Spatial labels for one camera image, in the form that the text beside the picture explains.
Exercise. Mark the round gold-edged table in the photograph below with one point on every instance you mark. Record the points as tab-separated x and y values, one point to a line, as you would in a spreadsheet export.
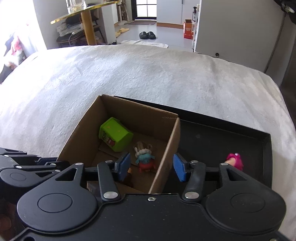
86	18

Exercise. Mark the white bed blanket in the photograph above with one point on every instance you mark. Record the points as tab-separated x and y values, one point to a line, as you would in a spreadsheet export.
44	98

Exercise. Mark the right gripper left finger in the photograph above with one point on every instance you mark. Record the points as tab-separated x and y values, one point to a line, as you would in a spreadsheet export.
95	166

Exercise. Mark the black slippers pair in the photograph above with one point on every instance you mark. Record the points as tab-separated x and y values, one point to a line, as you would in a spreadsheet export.
147	35

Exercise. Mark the green hexagonal box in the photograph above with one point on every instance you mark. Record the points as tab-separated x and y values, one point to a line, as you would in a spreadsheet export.
115	135

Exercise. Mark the pink haired figurine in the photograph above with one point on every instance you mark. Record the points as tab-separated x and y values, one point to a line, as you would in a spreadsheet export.
235	161

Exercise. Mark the clear glass jar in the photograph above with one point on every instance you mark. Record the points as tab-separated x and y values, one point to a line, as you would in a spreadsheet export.
75	5

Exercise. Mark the black tray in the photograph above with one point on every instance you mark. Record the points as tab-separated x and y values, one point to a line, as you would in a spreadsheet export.
210	140

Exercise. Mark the white cabinet wall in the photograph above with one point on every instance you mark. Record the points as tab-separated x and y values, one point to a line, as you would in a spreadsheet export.
255	34

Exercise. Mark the brown cardboard box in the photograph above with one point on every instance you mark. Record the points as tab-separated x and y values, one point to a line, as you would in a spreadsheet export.
151	126

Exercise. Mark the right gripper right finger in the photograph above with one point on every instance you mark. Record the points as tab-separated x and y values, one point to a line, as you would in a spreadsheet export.
224	182

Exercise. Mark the orange cardboard box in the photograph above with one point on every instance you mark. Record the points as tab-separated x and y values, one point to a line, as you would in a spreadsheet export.
188	29

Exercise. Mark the blue and red figurine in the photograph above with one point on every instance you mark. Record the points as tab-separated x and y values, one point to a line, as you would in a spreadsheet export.
144	158

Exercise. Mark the white floor towel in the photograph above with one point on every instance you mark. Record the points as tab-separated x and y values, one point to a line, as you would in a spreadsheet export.
144	43

